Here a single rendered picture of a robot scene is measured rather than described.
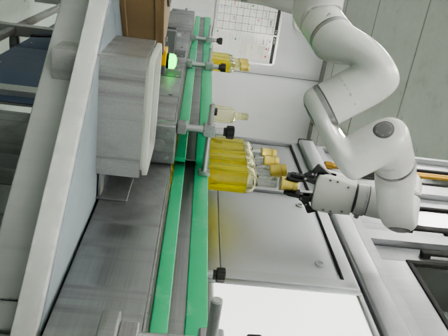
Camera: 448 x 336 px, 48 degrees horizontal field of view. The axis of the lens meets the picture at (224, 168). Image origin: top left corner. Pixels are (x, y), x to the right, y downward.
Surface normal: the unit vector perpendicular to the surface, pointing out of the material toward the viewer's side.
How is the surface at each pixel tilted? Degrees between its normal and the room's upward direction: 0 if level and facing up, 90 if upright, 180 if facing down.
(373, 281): 90
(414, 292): 90
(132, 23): 90
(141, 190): 90
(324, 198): 109
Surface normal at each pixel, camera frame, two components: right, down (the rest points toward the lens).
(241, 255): 0.13, -0.90
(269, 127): 0.03, 0.42
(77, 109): 0.11, -0.43
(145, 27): -0.06, 0.90
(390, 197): -0.51, 0.37
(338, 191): -0.22, 0.33
